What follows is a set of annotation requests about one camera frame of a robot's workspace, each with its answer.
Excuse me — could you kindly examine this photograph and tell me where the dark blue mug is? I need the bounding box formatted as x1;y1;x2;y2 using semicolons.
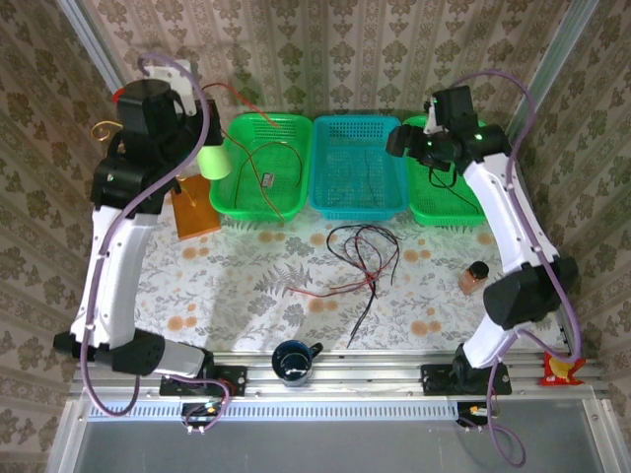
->
271;339;324;386

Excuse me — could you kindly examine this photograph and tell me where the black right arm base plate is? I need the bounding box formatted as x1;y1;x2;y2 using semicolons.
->
420;363;514;396

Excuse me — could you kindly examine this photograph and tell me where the black connector block with wires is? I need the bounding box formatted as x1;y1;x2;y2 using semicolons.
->
454;401;497;431
179;401;226;436

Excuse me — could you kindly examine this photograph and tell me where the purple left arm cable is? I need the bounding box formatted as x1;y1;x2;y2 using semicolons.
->
80;52;233;420

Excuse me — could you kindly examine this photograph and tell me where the red yellow snack bag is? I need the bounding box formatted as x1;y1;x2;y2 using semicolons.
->
539;351;588;387

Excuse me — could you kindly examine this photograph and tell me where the floral patterned table cover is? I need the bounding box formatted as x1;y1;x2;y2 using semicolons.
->
131;206;568;354

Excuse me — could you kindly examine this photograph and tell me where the green plastic goblet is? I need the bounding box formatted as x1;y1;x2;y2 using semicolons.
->
195;142;234;181

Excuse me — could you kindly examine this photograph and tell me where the grey metal panel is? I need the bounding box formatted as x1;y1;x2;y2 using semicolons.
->
73;418;596;473

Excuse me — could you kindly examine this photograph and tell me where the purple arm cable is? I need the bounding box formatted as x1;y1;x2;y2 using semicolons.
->
80;52;233;420
445;68;584;468

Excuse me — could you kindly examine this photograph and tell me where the teal plastic basket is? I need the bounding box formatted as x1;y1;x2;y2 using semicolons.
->
309;115;410;222

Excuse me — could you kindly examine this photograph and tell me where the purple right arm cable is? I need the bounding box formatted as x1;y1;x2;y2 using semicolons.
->
445;68;584;468

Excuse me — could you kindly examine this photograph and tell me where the plain green plastic basket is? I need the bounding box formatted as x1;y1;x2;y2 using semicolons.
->
402;115;489;229

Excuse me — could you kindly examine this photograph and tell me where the white slotted cable duct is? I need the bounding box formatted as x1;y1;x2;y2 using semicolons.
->
87;398;497;421

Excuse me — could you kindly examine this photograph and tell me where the orange jar with black lid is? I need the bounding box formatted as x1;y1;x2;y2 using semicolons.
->
456;261;491;296

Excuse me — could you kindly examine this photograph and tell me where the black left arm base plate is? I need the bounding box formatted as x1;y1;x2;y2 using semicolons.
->
158;365;248;397

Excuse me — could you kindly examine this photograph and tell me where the green basket with label sticker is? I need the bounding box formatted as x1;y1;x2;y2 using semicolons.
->
209;111;315;222

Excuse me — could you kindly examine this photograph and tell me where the aluminium frame rail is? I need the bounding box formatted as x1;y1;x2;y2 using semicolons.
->
67;348;605;401

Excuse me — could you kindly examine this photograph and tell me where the thin red cable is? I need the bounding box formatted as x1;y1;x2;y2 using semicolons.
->
233;142;305;209
287;235;401;298
343;231;384;290
219;127;287;223
201;82;281;130

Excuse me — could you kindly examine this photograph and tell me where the thin black cable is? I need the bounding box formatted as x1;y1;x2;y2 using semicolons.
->
427;165;487;217
362;150;379;201
325;224;403;272
346;236;390;349

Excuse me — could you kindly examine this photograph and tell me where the aluminium frame post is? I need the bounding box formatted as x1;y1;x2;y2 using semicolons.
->
54;0;127;98
506;0;601;144

